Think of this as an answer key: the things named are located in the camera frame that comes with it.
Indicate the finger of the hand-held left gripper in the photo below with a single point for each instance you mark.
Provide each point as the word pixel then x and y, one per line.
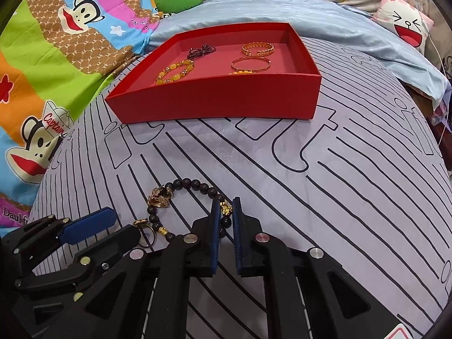
pixel 106 247
pixel 88 224

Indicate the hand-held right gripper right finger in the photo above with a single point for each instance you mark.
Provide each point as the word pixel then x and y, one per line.
pixel 237 240

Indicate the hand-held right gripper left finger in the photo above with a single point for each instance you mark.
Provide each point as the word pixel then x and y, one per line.
pixel 213 240

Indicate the red cardboard box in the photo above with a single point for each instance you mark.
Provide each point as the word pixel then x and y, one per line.
pixel 212 102

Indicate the plain gold bangle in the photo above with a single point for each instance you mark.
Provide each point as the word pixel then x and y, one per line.
pixel 251 70

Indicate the grey striped bed sheet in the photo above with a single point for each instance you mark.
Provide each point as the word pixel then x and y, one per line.
pixel 317 183

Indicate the cartoon monkey printed blanket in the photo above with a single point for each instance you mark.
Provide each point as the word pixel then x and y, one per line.
pixel 53 42

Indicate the light blue quilt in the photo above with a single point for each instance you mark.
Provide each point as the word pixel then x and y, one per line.
pixel 317 14

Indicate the pink cat face pillow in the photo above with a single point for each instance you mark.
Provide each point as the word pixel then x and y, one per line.
pixel 406 21

